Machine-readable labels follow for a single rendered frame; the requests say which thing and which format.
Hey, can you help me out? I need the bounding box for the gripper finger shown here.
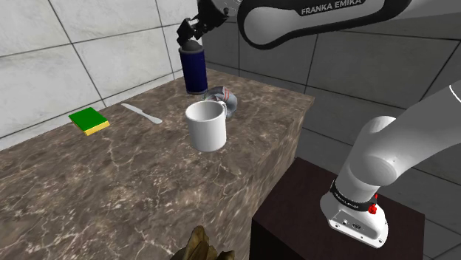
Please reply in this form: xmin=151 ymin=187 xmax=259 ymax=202
xmin=176 ymin=17 xmax=204 ymax=47

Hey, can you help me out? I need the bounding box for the dark blue bottle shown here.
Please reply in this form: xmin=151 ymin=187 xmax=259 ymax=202
xmin=178 ymin=40 xmax=209 ymax=96

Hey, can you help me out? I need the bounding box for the grey patterned bowl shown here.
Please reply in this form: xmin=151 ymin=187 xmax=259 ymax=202
xmin=203 ymin=86 xmax=239 ymax=120

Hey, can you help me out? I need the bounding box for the white knife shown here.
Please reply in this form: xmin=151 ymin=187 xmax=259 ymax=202
xmin=120 ymin=103 xmax=163 ymax=125

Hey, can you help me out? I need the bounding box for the white mug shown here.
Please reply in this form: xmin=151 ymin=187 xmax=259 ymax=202
xmin=185 ymin=100 xmax=228 ymax=153

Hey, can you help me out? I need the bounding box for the green and yellow sponge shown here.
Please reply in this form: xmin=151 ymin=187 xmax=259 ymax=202
xmin=68 ymin=106 xmax=111 ymax=137

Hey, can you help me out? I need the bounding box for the dark robot stand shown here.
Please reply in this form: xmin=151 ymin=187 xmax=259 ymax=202
xmin=249 ymin=157 xmax=426 ymax=260

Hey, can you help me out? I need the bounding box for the brown crumpled object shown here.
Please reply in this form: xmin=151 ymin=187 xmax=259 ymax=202
xmin=169 ymin=225 xmax=236 ymax=260

